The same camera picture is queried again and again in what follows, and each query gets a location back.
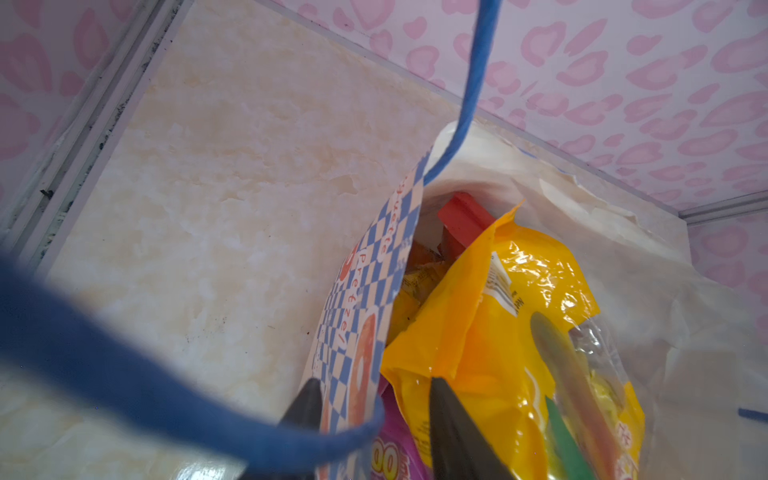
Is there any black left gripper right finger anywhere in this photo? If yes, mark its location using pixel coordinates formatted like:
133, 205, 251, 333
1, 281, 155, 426
429, 377, 515, 480

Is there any yellow fruit candy bag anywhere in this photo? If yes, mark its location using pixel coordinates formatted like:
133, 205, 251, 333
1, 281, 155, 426
386, 242, 451, 345

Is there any red fruit candy bag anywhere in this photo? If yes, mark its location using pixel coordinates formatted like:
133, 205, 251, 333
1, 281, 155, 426
437, 192, 496, 261

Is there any purple grape candy bag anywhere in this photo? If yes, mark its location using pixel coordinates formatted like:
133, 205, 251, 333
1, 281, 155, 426
371, 376, 432, 480

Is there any checkered paper bag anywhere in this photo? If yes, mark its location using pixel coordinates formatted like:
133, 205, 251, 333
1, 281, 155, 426
0, 0, 768, 480

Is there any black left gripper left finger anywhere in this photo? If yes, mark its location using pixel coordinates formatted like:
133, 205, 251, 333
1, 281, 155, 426
238, 378, 322, 479

